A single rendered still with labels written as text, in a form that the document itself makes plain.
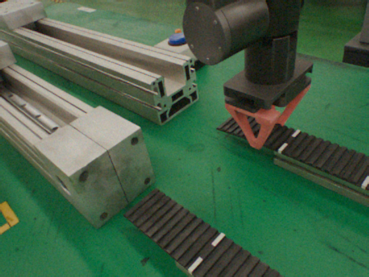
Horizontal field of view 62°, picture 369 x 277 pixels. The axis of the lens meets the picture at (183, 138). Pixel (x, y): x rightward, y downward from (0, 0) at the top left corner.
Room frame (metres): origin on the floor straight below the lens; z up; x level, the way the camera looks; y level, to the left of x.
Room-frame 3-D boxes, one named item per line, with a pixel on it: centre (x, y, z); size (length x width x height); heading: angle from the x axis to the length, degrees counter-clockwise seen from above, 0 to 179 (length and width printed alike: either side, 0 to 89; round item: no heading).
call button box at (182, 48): (0.63, -0.02, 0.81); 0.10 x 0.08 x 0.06; 129
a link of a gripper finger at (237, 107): (0.32, -0.10, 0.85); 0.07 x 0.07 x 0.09; 40
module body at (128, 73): (0.77, 0.25, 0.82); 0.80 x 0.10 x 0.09; 39
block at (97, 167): (0.31, 0.11, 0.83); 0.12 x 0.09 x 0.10; 129
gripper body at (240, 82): (0.32, -0.11, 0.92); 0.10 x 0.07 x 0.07; 130
